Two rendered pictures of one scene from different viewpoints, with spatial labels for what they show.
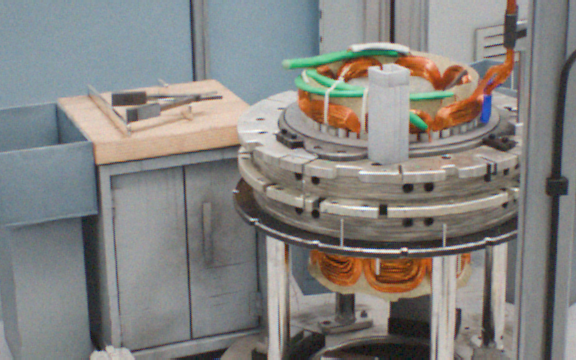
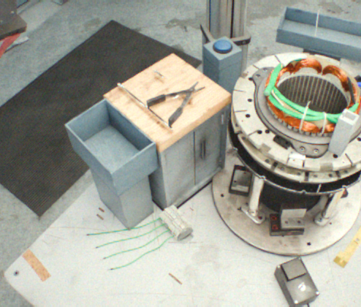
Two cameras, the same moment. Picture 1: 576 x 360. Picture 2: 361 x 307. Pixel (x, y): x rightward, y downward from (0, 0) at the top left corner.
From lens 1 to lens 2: 0.92 m
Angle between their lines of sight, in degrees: 36
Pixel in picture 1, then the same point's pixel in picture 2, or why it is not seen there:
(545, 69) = not seen: outside the picture
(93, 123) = (142, 120)
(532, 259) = not seen: outside the picture
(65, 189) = (144, 167)
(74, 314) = (146, 200)
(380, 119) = (343, 140)
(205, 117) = (196, 99)
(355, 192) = (324, 169)
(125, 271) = (170, 180)
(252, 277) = (218, 153)
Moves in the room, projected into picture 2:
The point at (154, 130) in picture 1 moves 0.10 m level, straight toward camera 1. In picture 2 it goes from (180, 120) to (203, 156)
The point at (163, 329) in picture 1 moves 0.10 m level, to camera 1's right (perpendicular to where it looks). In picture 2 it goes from (184, 189) to (223, 176)
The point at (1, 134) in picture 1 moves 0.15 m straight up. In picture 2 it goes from (82, 126) to (67, 74)
